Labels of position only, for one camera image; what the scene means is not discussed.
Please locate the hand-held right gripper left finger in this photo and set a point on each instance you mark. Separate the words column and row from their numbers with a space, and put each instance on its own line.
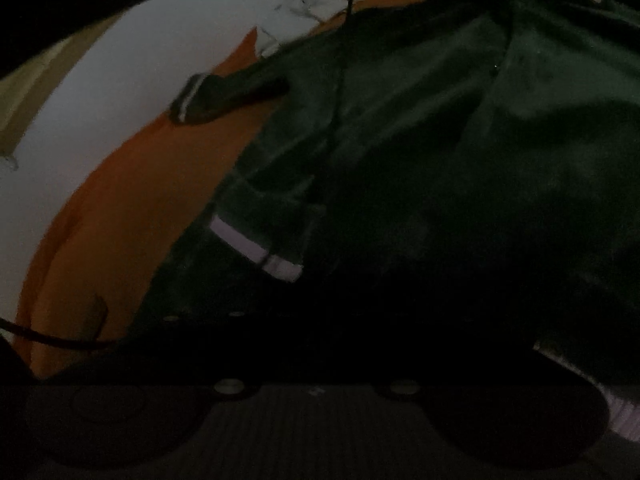
column 200, row 345

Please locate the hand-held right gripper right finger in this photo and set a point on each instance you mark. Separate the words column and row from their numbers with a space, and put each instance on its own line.
column 450, row 360

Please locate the dark green jacket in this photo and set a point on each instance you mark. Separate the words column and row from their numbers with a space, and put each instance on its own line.
column 425, row 135

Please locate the orange blanket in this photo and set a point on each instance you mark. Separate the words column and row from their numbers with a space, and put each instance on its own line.
column 150, row 185

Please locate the white cloth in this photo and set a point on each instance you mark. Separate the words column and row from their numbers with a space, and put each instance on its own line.
column 310, row 5

